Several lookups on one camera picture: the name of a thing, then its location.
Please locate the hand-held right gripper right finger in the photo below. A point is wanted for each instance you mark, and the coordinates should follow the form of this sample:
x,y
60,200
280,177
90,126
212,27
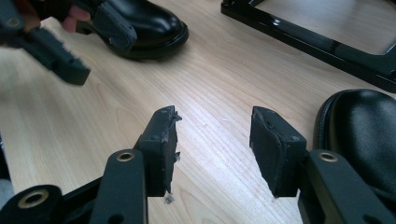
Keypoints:
x,y
271,155

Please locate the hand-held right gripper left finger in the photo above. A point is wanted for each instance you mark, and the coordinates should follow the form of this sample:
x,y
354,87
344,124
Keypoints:
x,y
157,161

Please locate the red and black shoe rack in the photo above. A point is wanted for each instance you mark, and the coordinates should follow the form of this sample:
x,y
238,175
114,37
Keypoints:
x,y
311,34

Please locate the black leather shoe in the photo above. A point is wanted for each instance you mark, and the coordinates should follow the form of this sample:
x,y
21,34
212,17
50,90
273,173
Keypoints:
x,y
361,130
155,28

